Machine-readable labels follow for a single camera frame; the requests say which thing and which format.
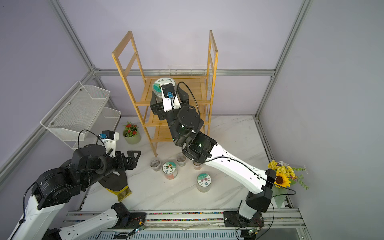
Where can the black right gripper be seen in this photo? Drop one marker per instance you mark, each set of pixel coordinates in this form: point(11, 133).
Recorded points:
point(160, 112)

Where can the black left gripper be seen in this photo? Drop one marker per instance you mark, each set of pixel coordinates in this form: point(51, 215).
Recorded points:
point(121, 158)

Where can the green-lid sunflower seed jar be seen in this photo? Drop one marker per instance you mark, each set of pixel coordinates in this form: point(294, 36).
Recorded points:
point(156, 88)

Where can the seed jar with red base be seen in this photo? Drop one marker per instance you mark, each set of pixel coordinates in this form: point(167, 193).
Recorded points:
point(170, 170)

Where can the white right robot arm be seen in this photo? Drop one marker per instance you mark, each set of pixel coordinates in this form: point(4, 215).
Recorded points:
point(203, 149)

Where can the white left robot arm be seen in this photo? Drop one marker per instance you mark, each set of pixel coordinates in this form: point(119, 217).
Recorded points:
point(54, 188)

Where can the small clear seed cup left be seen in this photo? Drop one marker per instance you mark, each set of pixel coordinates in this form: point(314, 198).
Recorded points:
point(155, 165)

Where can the small clear seed cup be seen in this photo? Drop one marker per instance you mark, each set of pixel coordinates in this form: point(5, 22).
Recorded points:
point(155, 165)
point(197, 166)
point(181, 159)

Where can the bamboo three-tier shelf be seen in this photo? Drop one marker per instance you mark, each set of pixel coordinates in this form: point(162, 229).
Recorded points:
point(200, 87)

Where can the small clear seed cup middle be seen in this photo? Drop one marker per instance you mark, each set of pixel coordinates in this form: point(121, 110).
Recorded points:
point(181, 159)

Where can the small clear seed cup right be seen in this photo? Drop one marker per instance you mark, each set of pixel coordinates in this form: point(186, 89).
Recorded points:
point(197, 166)

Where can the seed jar with floral lid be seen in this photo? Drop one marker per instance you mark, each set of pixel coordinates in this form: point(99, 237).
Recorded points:
point(204, 182)

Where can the green pot with red flowers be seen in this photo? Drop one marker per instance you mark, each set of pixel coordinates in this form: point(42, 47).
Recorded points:
point(131, 133)

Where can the black and yellow glove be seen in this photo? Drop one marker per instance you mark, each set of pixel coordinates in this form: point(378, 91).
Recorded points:
point(117, 184)

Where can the sunflower bouquet in vase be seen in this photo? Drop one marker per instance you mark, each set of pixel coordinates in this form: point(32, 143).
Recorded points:
point(286, 177)

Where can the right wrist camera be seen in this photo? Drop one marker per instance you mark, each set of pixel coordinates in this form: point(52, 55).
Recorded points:
point(170, 98)

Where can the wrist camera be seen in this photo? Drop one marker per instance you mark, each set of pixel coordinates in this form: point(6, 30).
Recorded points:
point(109, 139)
point(170, 98)

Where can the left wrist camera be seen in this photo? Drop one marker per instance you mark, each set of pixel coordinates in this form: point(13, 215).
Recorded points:
point(109, 139)

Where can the white mesh wall basket rack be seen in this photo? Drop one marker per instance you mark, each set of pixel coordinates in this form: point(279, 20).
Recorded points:
point(83, 110)

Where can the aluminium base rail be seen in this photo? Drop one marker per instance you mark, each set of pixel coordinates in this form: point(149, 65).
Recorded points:
point(192, 224)

